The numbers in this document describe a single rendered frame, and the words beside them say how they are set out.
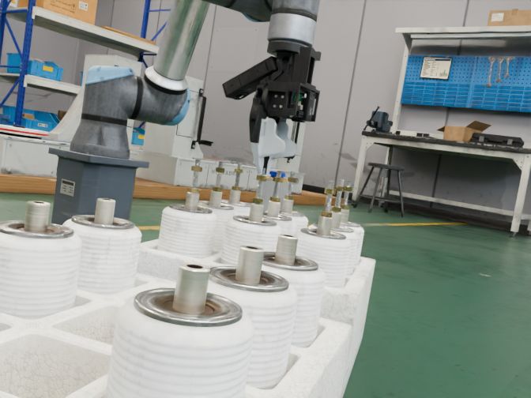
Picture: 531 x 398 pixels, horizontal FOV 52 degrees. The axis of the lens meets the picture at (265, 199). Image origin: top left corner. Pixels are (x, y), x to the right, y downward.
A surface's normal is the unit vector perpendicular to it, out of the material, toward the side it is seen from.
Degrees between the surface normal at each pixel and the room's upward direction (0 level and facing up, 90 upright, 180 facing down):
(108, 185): 90
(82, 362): 90
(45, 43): 90
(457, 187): 90
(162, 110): 122
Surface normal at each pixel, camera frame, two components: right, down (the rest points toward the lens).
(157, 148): -0.61, -0.03
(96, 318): 0.94, 0.17
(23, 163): 0.78, 0.17
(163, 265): -0.26, 0.04
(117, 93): 0.48, 0.14
